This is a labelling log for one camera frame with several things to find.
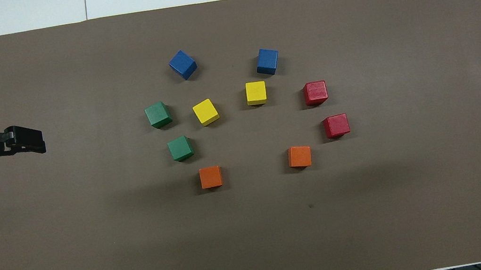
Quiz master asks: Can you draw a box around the red wooden cube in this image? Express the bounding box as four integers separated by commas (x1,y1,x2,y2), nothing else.
302,80,330,107
322,113,351,140

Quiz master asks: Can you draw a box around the yellow wooden cube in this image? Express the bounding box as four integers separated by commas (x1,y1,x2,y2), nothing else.
244,80,269,106
191,97,221,128

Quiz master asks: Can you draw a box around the brown table mat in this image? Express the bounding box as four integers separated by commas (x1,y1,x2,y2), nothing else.
0,0,481,270

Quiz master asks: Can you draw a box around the blue wooden cube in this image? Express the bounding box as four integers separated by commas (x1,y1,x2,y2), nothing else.
254,46,282,77
167,48,199,83

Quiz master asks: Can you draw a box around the orange wooden cube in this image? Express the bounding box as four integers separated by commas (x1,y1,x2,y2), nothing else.
198,165,224,190
286,144,314,170

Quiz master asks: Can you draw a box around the green wooden cube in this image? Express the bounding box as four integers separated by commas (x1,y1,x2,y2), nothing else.
143,100,174,131
166,134,196,164

